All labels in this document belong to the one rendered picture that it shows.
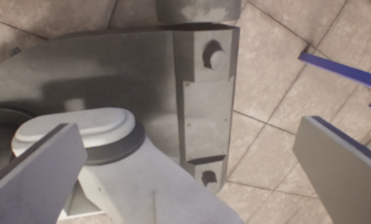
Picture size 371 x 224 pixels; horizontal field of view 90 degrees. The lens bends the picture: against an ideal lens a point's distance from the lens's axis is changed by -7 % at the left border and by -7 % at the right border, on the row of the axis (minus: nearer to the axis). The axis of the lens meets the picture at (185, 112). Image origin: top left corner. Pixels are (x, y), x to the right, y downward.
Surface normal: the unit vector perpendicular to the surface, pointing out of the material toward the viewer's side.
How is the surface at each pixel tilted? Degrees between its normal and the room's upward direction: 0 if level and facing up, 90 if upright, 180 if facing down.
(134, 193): 90
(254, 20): 0
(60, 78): 0
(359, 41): 0
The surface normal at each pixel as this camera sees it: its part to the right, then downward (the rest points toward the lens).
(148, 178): -0.03, -0.88
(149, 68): 0.21, 0.47
